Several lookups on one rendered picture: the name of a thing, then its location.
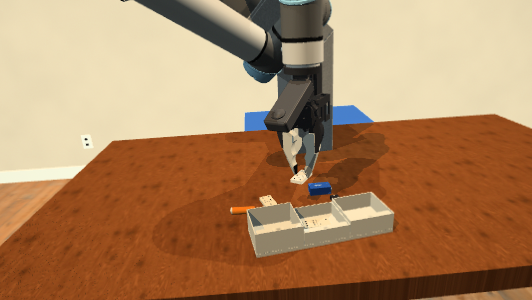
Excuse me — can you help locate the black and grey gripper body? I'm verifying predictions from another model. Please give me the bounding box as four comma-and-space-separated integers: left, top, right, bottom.
284, 64, 330, 132

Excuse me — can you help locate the cream three-compartment bin rack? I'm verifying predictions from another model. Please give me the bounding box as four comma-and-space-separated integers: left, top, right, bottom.
247, 192, 394, 258

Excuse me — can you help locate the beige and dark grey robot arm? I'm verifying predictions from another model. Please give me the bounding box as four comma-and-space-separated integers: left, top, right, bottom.
134, 0, 332, 133

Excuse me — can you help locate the orange cylinder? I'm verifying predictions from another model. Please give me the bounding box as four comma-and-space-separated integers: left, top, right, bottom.
230, 206, 255, 214

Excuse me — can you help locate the cream domino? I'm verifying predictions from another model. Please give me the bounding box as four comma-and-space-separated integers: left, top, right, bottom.
259, 195, 277, 206
291, 170, 308, 184
302, 217, 331, 229

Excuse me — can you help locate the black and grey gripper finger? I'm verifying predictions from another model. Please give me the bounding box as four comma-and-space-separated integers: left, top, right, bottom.
277, 128, 302, 176
303, 117, 324, 178

